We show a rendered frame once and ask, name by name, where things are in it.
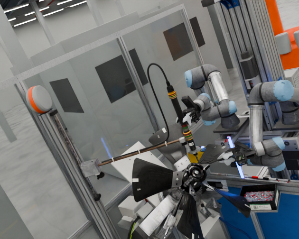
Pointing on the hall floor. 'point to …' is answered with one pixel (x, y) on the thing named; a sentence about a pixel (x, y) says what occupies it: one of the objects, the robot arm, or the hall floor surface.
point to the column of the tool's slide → (79, 177)
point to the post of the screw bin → (257, 225)
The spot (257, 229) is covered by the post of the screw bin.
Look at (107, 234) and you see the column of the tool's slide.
